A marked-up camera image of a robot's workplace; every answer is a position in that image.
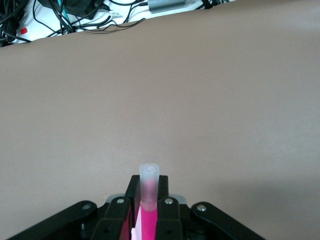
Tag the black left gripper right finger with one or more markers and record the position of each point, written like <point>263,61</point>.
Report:
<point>168,220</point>

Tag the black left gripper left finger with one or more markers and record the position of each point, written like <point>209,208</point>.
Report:
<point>115,220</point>

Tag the grey power adapter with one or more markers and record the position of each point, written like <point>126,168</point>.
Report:
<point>166,6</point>

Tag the pink marker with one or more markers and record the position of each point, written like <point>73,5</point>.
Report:
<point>149,217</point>

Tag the black power adapter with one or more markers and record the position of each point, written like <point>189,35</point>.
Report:
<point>75,6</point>

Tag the brown table cover sheet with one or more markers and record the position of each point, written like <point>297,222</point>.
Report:
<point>160,100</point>

